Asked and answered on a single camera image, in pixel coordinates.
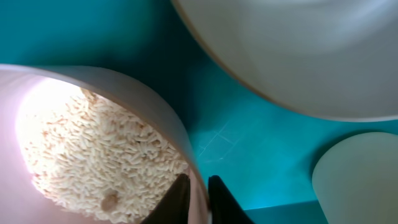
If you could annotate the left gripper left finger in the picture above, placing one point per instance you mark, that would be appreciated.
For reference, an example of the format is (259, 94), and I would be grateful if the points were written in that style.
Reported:
(174, 206)

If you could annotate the pile of rice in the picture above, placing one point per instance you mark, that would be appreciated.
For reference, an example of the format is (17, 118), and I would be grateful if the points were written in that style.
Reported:
(96, 158)

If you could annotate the teal serving tray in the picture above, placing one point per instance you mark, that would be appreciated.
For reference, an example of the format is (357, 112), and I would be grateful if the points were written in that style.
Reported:
(263, 153)

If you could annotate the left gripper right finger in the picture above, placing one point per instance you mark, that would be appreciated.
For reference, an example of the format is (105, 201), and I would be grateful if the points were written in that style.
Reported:
(224, 207)

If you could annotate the white paper cup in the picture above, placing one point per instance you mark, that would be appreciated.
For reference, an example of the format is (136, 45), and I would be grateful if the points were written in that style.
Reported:
(355, 181)

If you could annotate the grey bowl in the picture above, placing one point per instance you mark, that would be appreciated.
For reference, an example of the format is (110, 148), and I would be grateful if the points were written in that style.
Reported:
(333, 60)

